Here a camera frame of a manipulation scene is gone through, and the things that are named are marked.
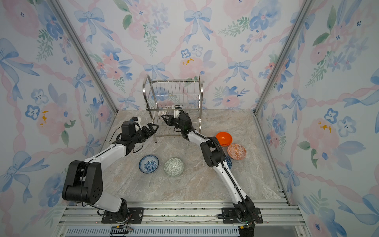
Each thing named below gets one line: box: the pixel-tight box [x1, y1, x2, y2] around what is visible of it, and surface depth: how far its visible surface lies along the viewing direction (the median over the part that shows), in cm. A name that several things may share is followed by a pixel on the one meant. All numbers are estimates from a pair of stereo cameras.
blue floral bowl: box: [138, 154, 160, 174], surface depth 92 cm
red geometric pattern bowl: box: [227, 143, 247, 161], surface depth 97 cm
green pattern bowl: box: [163, 157, 185, 177], surface depth 90 cm
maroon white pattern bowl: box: [157, 110, 167, 119], surface depth 103 cm
